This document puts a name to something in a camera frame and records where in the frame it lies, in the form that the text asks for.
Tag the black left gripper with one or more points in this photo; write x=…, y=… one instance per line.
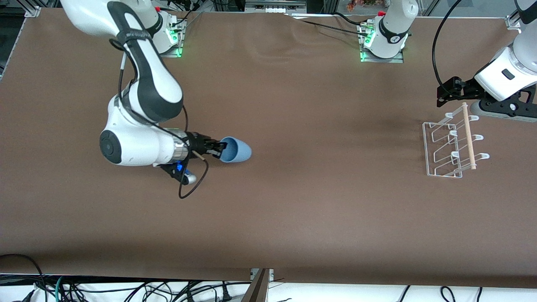
x=464, y=88

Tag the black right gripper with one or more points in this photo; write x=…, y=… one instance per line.
x=196, y=143

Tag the light blue plastic cup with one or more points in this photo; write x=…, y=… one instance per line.
x=237, y=152

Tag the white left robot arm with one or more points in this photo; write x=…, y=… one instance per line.
x=392, y=29

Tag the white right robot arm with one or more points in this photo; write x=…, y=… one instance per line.
x=151, y=84

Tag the brown paper table cover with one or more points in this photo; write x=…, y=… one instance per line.
x=293, y=209

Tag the grey metal table beam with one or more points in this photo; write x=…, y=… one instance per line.
x=258, y=289

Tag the white power strip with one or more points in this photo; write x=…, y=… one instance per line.
x=275, y=6

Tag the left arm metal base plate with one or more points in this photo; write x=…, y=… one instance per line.
x=386, y=60

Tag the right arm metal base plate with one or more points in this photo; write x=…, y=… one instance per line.
x=174, y=52

